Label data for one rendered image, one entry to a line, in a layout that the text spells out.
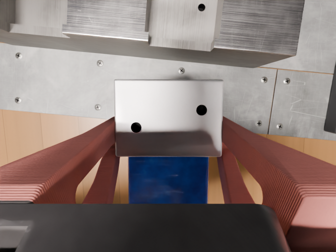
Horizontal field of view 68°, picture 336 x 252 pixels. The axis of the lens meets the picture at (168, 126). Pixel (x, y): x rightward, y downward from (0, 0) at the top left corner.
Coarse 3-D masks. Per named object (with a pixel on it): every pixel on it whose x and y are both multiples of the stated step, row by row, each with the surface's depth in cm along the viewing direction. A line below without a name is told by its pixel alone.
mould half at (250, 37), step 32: (96, 0) 17; (128, 0) 17; (224, 0) 17; (256, 0) 17; (288, 0) 17; (0, 32) 20; (64, 32) 18; (96, 32) 18; (128, 32) 18; (224, 32) 17; (256, 32) 17; (288, 32) 17; (224, 64) 26; (256, 64) 24
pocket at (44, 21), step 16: (0, 0) 18; (16, 0) 20; (32, 0) 20; (48, 0) 20; (64, 0) 20; (0, 16) 18; (16, 16) 20; (32, 16) 20; (48, 16) 20; (64, 16) 20; (16, 32) 19; (32, 32) 19; (48, 32) 19
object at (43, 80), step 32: (320, 0) 26; (320, 32) 26; (0, 64) 27; (32, 64) 27; (64, 64) 27; (96, 64) 27; (128, 64) 27; (160, 64) 27; (192, 64) 27; (288, 64) 26; (320, 64) 26; (0, 96) 27; (32, 96) 27; (64, 96) 27; (96, 96) 27; (224, 96) 27; (256, 96) 27; (288, 96) 27; (320, 96) 27; (256, 128) 27; (288, 128) 27; (320, 128) 27
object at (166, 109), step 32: (128, 96) 11; (160, 96) 11; (192, 96) 11; (128, 128) 11; (160, 128) 11; (192, 128) 11; (128, 160) 13; (160, 160) 13; (192, 160) 13; (128, 192) 13; (160, 192) 13; (192, 192) 13
